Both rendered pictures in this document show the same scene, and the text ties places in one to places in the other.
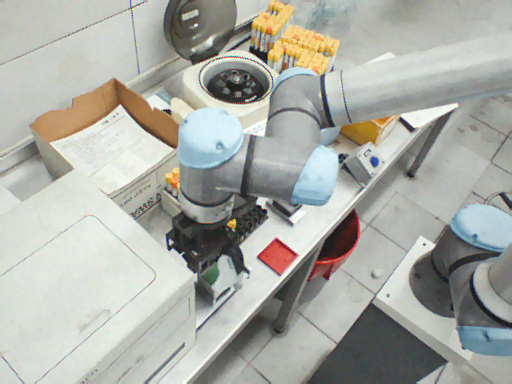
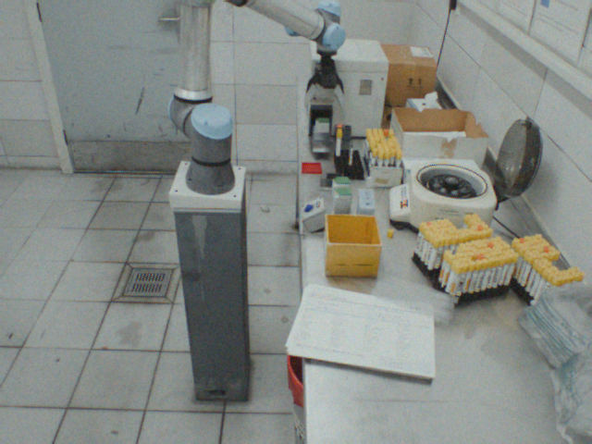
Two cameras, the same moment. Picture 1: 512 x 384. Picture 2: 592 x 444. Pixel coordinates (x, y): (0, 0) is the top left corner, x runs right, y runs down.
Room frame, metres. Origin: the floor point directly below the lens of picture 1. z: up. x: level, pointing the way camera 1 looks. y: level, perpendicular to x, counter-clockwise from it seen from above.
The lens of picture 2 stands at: (1.77, -1.02, 1.71)
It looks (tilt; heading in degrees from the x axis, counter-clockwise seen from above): 34 degrees down; 145
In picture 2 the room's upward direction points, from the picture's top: 2 degrees clockwise
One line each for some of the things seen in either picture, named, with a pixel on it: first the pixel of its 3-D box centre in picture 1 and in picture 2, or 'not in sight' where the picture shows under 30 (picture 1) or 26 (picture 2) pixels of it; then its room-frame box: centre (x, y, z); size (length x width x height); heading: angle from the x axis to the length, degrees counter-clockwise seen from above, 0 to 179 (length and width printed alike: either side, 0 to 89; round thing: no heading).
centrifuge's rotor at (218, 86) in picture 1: (235, 88); (450, 190); (0.94, 0.09, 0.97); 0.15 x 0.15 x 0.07
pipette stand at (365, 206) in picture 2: (323, 133); (364, 214); (0.87, -0.16, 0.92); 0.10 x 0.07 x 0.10; 142
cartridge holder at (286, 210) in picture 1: (287, 204); (334, 181); (0.63, -0.09, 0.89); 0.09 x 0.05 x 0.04; 55
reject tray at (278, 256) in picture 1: (278, 256); (311, 167); (0.50, -0.08, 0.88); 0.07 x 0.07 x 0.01; 57
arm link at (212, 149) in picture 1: (211, 157); (327, 18); (0.36, 0.06, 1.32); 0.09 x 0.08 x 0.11; 90
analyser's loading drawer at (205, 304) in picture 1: (204, 295); (321, 132); (0.36, 0.06, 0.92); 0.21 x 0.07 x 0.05; 147
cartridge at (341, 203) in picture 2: not in sight; (342, 200); (0.76, -0.15, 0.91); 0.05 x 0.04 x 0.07; 57
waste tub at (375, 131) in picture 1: (368, 116); (351, 245); (0.96, -0.29, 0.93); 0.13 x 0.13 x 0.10; 56
